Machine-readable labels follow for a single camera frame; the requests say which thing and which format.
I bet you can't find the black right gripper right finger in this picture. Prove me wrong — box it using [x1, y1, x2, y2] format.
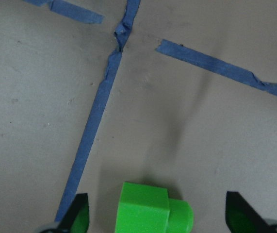
[226, 191, 272, 233]

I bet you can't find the green toy block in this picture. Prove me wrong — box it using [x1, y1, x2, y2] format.
[115, 182, 194, 233]

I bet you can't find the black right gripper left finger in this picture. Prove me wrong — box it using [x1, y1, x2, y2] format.
[56, 193, 89, 233]

